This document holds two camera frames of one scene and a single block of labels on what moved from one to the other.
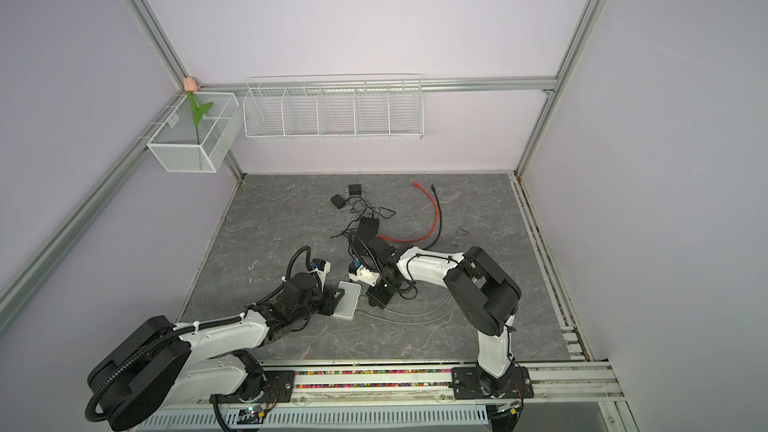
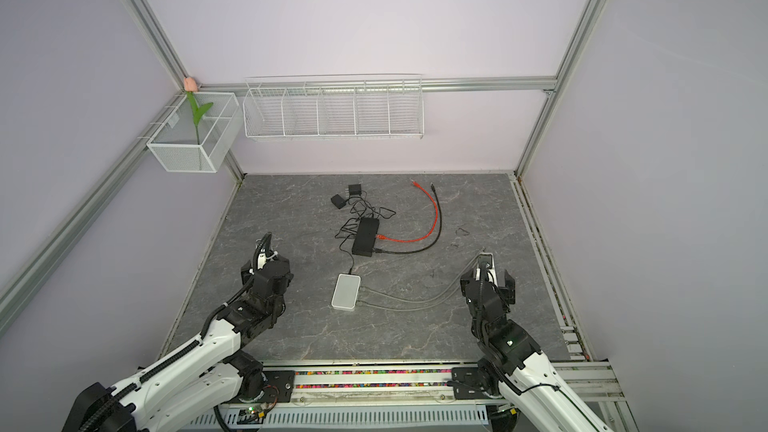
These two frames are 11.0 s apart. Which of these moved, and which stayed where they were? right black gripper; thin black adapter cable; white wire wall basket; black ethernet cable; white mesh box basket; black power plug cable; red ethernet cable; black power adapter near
Moved: right black gripper; thin black adapter cable
Stayed: black ethernet cable; white wire wall basket; black power adapter near; white mesh box basket; black power plug cable; red ethernet cable
